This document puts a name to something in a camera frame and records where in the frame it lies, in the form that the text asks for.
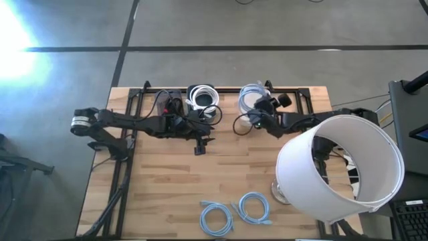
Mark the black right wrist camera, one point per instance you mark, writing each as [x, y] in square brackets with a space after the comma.
[265, 105]

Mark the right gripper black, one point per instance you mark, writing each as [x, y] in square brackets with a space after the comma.
[264, 125]

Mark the black floor stand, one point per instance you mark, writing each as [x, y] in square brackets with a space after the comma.
[20, 164]

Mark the black aluminium rig frame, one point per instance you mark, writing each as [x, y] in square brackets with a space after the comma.
[229, 90]

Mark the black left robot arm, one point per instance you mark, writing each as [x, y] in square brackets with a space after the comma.
[133, 122]

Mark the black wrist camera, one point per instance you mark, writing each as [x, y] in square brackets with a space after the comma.
[175, 122]
[265, 105]

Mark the white lamp shade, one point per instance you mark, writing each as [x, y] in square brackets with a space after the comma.
[301, 174]

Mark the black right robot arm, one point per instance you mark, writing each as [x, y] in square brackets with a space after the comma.
[301, 122]

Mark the grey cabinet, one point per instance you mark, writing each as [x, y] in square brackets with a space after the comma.
[401, 134]

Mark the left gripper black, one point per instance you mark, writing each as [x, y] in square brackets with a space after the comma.
[197, 130]

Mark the white plastic bin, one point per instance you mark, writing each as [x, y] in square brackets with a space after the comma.
[244, 118]

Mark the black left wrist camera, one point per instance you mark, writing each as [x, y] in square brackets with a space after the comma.
[175, 122]

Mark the black pole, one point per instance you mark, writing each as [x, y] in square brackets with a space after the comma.
[416, 83]

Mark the tablet screen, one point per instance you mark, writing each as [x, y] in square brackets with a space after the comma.
[421, 134]

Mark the clear plastic bin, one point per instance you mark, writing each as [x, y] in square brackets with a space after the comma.
[158, 103]

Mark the dark grey plastic bin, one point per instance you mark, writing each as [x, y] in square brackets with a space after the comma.
[204, 99]

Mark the black keyboard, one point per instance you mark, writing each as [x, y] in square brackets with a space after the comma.
[411, 221]

